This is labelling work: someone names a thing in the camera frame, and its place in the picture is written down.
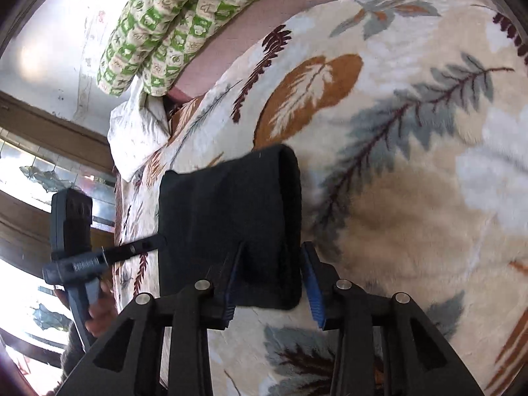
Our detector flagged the black pants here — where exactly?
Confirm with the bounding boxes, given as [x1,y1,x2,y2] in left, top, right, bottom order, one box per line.
[158,144,302,310]

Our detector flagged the person left hand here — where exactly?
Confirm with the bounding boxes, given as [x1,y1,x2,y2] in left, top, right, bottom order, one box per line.
[85,280,118,338]

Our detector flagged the stained glass wooden door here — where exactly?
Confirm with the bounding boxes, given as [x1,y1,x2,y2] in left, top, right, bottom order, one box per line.
[0,92,119,396]

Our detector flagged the white floral pillow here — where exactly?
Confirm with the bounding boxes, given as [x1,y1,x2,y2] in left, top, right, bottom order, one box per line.
[107,77,170,182]

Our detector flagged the leaf pattern fleece blanket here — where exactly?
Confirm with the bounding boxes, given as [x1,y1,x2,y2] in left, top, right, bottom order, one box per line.
[115,0,527,395]

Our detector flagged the green patterned folded quilt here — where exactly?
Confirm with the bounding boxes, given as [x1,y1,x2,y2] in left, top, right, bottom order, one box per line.
[97,0,255,97]

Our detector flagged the pink bed sheet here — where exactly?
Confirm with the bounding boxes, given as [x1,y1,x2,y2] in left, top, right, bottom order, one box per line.
[168,0,334,103]

